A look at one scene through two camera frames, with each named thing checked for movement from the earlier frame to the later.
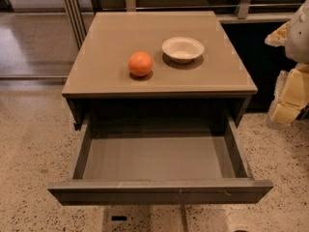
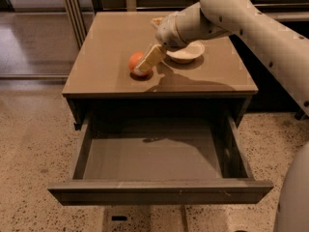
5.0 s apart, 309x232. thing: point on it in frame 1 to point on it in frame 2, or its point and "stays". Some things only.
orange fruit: x=140 y=64 stays
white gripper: x=298 y=38 to x=167 y=30
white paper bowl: x=182 y=49 stays
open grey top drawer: x=160 y=159 stays
